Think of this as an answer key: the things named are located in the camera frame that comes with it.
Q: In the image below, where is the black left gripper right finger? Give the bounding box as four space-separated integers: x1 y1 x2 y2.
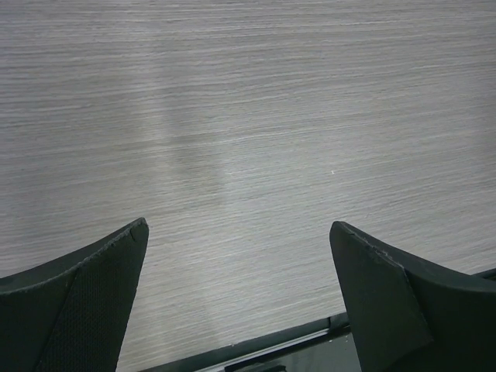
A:
329 221 495 371

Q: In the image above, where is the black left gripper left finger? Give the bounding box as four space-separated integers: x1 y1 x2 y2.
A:
1 218 149 371

